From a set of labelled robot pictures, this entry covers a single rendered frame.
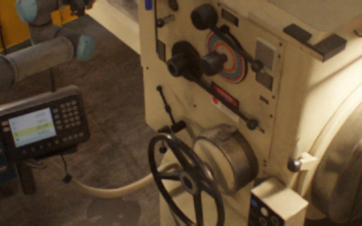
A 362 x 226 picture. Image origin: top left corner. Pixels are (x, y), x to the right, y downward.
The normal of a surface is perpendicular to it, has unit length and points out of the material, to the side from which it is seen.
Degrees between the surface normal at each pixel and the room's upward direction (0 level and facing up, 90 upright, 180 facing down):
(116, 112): 0
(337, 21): 0
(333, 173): 73
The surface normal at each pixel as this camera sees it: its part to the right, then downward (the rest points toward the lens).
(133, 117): 0.00, -0.73
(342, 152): -0.62, -0.07
